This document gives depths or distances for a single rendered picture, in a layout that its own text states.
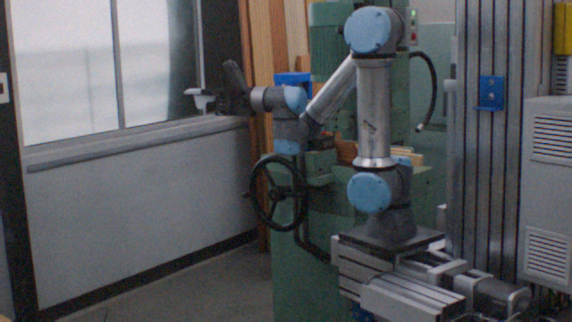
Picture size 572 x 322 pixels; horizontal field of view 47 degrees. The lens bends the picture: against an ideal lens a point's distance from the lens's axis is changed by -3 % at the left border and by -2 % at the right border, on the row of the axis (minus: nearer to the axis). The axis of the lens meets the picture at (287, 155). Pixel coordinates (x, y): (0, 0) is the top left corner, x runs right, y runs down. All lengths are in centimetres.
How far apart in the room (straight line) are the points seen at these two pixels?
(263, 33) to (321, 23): 162
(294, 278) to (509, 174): 123
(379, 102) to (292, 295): 129
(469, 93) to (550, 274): 52
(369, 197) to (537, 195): 42
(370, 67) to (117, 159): 213
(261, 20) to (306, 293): 197
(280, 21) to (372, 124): 268
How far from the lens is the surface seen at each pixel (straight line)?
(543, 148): 171
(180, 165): 391
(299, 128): 190
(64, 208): 346
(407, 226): 193
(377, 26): 169
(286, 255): 277
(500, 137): 183
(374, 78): 172
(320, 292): 271
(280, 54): 434
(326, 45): 257
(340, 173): 249
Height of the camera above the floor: 143
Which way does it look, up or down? 11 degrees down
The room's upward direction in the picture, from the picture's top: 2 degrees counter-clockwise
